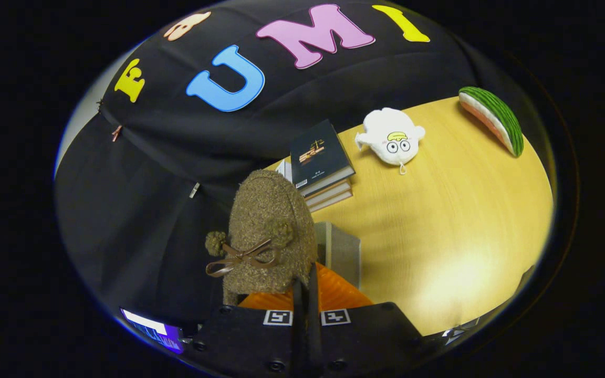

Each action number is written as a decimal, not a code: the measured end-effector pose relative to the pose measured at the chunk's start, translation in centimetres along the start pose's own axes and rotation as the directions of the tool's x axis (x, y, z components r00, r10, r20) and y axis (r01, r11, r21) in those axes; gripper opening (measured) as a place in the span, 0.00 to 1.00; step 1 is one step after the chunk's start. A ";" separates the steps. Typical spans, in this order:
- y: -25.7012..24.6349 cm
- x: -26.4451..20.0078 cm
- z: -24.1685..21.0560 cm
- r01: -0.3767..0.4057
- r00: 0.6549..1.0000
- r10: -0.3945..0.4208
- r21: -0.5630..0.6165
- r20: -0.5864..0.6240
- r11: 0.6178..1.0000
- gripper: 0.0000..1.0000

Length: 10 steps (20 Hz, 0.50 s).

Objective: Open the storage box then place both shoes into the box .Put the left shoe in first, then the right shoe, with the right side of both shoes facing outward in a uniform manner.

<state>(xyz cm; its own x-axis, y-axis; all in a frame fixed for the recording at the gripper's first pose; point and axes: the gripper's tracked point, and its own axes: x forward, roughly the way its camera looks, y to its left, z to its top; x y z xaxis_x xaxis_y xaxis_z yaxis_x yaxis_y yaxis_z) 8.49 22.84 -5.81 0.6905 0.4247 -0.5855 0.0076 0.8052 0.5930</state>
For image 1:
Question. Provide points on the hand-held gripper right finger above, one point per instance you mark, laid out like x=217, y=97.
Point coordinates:
x=313, y=325

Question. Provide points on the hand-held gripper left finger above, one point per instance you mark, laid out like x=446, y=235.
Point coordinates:
x=297, y=336

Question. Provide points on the grey fabric storage box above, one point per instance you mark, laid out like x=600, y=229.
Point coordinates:
x=344, y=252

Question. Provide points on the brown fuzzy shoe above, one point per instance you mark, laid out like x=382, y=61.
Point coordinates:
x=271, y=205

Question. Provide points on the brown cover book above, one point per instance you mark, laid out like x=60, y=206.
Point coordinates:
x=334, y=202
x=331, y=191

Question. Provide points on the lit blue screen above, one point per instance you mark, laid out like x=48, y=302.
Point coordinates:
x=150, y=328

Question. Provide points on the white cover book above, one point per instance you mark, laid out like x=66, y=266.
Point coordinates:
x=284, y=170

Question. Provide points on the dark blue book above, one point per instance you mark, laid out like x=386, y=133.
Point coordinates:
x=318, y=152

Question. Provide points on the silver cloth clip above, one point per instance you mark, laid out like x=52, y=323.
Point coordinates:
x=194, y=190

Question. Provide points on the black backdrop cloth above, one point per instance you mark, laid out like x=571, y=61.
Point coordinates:
x=166, y=210

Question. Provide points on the white plush toy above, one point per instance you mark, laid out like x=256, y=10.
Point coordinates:
x=386, y=126

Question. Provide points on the watermelon slice plush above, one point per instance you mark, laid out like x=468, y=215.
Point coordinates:
x=497, y=113

